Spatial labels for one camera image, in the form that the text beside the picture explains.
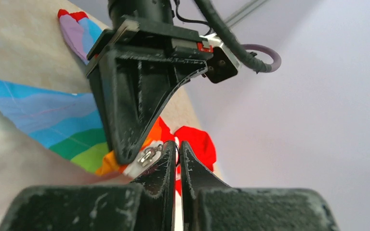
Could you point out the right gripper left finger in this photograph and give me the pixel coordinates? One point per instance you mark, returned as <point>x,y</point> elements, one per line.
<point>145,204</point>

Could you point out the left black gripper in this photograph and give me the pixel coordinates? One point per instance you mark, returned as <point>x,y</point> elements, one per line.
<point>136,67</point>

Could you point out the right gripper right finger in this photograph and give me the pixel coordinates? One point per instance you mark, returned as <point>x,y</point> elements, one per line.
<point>209,204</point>

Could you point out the rainbow white red hooded jacket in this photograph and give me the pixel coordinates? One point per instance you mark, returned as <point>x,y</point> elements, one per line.
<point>70,124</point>

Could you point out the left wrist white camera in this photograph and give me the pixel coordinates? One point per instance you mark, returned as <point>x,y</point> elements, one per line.
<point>224,64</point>

